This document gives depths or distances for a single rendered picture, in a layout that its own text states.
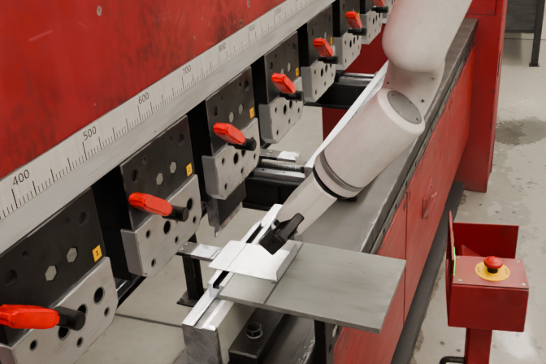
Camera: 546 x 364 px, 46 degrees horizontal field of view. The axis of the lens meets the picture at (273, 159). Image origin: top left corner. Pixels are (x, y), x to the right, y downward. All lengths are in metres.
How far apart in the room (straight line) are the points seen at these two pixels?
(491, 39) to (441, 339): 1.36
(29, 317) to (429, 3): 0.56
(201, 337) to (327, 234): 0.46
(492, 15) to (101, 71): 2.52
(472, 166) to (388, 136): 2.46
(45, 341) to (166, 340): 1.87
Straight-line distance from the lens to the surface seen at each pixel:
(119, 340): 2.60
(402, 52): 0.85
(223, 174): 0.95
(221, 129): 0.87
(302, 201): 0.97
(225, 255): 1.15
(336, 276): 1.09
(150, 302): 2.74
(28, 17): 0.62
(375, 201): 1.54
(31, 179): 0.63
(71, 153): 0.67
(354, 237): 1.41
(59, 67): 0.65
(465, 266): 1.51
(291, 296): 1.05
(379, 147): 0.90
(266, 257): 1.14
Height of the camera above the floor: 1.65
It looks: 26 degrees down
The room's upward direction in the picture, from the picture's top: 4 degrees counter-clockwise
